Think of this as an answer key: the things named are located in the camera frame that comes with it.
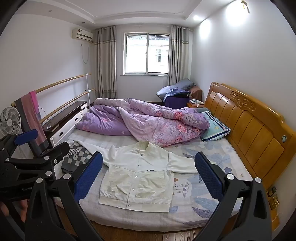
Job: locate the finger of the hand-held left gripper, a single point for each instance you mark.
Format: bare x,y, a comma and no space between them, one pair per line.
25,137
55,151

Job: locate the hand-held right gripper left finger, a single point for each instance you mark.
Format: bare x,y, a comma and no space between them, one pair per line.
89,176

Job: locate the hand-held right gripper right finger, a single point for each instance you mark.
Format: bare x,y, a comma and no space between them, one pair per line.
208,176

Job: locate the white snap-button jacket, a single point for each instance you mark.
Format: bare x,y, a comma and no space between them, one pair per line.
138,180

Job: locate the person's left hand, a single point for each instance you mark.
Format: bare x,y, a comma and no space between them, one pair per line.
23,210

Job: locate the grey checkered garment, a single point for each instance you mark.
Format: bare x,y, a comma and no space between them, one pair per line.
76,160

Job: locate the pink and grey towel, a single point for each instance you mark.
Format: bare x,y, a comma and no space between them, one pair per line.
30,115

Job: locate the white standing fan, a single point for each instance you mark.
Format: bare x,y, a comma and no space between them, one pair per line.
9,120

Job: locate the cat print bed sheet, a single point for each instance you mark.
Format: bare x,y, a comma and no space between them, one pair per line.
208,148

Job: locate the white cabinet with dark top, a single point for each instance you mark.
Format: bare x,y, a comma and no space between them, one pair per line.
67,113

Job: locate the striped blue pillow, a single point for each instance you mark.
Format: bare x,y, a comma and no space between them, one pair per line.
215,129

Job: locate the wooden headboard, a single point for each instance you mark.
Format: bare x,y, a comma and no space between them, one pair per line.
249,129

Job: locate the wooden nightstand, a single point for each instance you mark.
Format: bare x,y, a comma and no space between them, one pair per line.
196,105

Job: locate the purple floral quilt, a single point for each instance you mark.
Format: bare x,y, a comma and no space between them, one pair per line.
143,120

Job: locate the dark purple blanket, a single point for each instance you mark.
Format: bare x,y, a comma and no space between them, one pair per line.
175,99

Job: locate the brown chair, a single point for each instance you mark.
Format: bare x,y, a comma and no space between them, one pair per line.
196,92

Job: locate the grey striped curtain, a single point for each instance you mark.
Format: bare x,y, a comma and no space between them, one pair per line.
179,58
106,62

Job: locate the white air conditioner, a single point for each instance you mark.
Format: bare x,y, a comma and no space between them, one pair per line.
82,35

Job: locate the window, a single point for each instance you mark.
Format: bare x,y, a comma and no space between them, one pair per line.
146,53

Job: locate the wooden wall bar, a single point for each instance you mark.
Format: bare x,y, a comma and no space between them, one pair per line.
57,83
69,102

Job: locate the white bar post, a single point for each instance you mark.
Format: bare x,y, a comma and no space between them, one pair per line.
87,92

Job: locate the brass bed bracket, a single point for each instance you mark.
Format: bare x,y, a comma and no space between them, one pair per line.
273,199

